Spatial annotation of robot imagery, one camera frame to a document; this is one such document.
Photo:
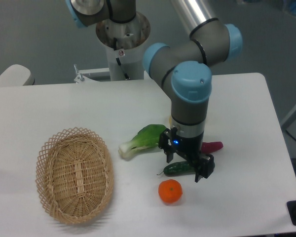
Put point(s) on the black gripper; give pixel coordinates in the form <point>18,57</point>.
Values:
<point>177,148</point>

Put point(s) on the dark green cucumber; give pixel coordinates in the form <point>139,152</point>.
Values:
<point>177,168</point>

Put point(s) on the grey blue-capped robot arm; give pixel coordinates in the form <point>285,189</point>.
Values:
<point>182,72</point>

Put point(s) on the orange tangerine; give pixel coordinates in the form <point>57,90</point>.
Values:
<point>170,191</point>

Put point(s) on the purple-red sweet potato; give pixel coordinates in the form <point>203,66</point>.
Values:
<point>210,147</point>

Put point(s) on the green bok choy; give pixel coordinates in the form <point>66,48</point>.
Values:
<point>146,139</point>

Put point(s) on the woven wicker basket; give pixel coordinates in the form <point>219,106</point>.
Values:
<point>74,176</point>

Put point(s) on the white chair armrest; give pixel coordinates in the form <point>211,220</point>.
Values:
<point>16,75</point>

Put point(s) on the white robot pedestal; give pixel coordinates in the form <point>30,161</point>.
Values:
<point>124,35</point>

